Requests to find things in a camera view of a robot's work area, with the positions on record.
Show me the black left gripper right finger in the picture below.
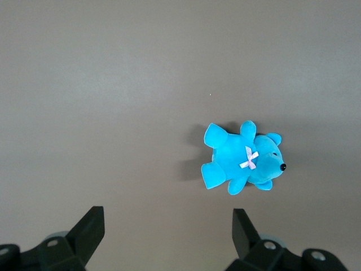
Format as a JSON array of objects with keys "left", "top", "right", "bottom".
[{"left": 227, "top": 208, "right": 345, "bottom": 271}]

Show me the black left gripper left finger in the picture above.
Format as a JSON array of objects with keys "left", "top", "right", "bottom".
[{"left": 0, "top": 206, "right": 106, "bottom": 271}]

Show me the blue plush teddy bear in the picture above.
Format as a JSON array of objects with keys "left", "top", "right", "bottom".
[{"left": 200, "top": 120, "right": 288, "bottom": 197}]

